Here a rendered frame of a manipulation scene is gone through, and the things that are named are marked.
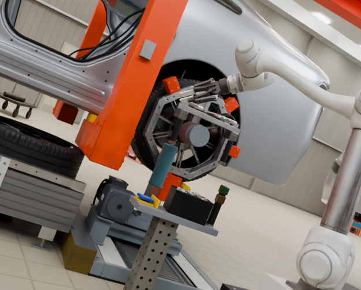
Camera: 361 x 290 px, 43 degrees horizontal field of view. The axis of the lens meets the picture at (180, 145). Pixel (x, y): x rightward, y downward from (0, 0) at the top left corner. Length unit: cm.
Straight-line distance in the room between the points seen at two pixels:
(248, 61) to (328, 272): 88
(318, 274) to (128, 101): 123
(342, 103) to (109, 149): 112
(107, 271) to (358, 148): 134
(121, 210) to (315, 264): 125
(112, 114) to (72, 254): 71
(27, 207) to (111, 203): 44
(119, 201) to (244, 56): 109
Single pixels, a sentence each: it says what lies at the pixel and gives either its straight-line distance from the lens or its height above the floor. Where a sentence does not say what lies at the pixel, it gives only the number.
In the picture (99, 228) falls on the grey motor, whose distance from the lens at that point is 263.
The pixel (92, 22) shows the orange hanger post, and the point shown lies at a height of 158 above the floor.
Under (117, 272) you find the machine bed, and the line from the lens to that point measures 241.
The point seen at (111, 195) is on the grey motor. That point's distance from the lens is 255.
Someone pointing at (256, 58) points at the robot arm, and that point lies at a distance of 196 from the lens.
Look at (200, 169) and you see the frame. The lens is 288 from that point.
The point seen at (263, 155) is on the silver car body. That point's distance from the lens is 324.
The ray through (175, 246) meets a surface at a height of 15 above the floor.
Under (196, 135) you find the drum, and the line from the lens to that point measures 268.
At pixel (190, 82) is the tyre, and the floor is 114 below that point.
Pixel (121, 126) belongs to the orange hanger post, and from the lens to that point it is 232.
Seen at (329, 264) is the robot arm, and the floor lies 59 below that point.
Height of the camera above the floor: 79
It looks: 1 degrees down
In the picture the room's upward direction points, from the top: 22 degrees clockwise
